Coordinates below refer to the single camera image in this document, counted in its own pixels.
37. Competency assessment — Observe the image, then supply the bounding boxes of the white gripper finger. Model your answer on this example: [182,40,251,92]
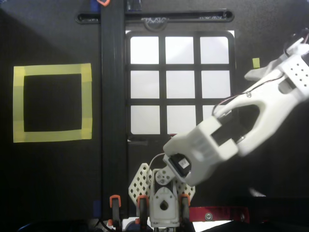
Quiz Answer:
[244,60,278,81]

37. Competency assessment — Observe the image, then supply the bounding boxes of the white gripper body with motor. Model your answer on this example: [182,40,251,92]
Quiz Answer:
[274,55,290,73]

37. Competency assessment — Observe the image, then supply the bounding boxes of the black white grid mat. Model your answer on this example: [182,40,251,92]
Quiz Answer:
[125,30,237,143]

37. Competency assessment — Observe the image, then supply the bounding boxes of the black slotted bar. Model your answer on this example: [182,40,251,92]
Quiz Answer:
[76,9,235,31]

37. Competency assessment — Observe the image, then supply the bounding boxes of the red metal clamp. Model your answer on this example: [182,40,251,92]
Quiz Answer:
[189,206,250,222]

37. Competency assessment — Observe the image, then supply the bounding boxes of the black textured board strip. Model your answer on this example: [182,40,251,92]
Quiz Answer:
[100,0,128,218]

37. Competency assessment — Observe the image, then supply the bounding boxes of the orange black spring clamp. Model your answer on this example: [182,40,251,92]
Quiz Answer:
[110,195,122,229]

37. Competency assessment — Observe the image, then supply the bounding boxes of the yellow tape square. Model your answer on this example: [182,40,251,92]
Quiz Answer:
[13,63,93,143]

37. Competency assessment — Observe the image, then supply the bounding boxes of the forearm servo cable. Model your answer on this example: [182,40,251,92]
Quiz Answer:
[212,72,287,116]

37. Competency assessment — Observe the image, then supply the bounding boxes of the upper arm servo cable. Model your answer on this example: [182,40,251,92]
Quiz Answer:
[148,153,169,171]

